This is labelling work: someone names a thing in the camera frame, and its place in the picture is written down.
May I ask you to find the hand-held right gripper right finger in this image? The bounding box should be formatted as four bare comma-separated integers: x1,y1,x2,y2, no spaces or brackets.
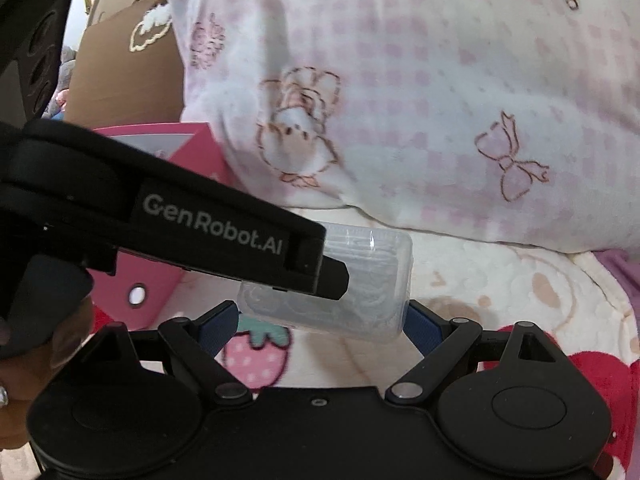
385,300,571,403

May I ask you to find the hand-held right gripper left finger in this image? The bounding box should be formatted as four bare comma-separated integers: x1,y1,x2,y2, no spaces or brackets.
102,301,253,403

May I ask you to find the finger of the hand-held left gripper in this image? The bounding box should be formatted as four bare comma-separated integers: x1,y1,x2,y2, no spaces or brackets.
275,239,350,302

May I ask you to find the clear plastic box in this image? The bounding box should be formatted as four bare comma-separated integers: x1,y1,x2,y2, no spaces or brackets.
239,220,415,345

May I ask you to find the pink cardboard box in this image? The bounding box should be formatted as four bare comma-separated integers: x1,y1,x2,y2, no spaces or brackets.
91,121,232,332

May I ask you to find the person's left hand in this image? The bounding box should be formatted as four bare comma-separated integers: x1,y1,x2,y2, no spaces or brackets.
0,304,97,451

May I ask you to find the brown pillow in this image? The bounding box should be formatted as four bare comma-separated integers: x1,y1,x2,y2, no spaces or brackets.
65,0,188,126

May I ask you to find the grey plush toy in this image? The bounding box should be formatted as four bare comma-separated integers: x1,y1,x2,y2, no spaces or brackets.
50,45,77,121

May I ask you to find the pink checked blanket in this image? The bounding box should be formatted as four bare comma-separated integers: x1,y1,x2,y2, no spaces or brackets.
167,0,640,256

